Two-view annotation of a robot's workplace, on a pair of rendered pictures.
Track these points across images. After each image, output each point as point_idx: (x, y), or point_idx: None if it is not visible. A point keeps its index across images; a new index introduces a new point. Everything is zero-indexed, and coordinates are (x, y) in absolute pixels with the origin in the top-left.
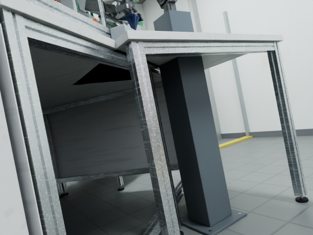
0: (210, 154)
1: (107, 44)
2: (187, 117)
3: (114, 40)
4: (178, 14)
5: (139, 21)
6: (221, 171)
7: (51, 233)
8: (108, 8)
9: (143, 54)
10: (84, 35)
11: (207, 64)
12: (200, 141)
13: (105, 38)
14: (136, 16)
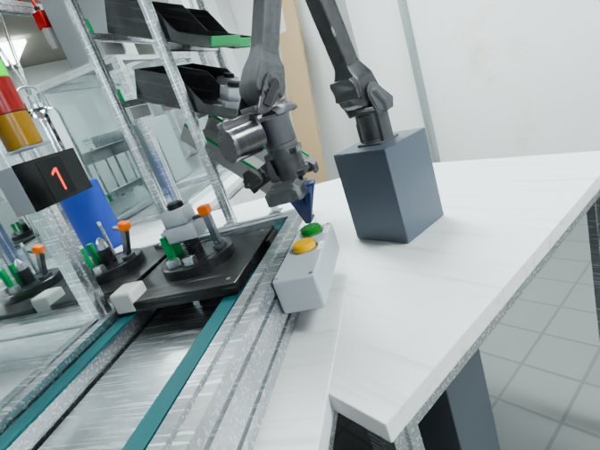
0: (476, 414)
1: (328, 448)
2: None
3: (328, 398)
4: (403, 149)
5: (308, 171)
6: (492, 429)
7: None
8: (203, 104)
9: (415, 432)
10: None
11: None
12: (462, 404)
13: (322, 445)
14: (310, 184)
